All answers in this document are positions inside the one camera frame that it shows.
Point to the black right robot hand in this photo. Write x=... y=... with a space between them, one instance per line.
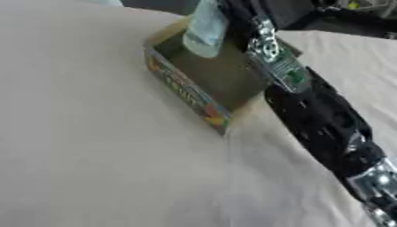
x=241 y=14

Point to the clear plastic bottle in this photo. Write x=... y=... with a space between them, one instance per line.
x=205 y=29

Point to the open cardboard box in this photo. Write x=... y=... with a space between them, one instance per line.
x=207 y=76

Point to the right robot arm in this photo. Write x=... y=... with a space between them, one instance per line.
x=320 y=118

